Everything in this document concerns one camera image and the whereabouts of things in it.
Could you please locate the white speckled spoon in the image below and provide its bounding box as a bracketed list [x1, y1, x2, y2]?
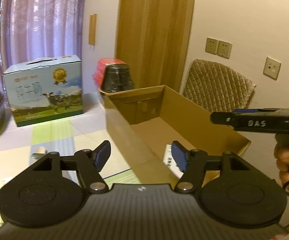
[33, 146, 47, 155]

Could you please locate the white ointment box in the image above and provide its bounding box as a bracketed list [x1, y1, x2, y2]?
[163, 144, 183, 179]

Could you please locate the open cardboard box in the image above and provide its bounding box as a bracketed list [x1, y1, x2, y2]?
[104, 86, 251, 186]

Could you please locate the blue milk carton box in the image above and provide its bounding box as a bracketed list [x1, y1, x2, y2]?
[3, 55, 84, 127]

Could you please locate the quilted brown chair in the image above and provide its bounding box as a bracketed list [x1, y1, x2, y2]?
[182, 59, 256, 112]

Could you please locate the single wall outlet plate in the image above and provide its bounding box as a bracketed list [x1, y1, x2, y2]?
[263, 57, 281, 80]

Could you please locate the person's right hand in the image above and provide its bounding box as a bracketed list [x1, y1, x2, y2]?
[274, 144, 289, 185]

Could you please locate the purple curtain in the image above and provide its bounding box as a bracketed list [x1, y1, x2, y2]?
[0, 0, 85, 92]

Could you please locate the wooden door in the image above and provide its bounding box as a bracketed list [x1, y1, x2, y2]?
[116, 0, 194, 91]

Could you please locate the wooden wall strip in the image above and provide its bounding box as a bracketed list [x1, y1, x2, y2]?
[88, 14, 97, 46]

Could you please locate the silver foil pouch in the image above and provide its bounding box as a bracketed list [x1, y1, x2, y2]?
[31, 153, 46, 161]

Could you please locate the right black wrapped bowl stack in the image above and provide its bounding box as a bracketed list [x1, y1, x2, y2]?
[93, 58, 134, 93]

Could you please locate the double wall socket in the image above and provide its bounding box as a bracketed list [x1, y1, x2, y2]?
[205, 37, 232, 59]

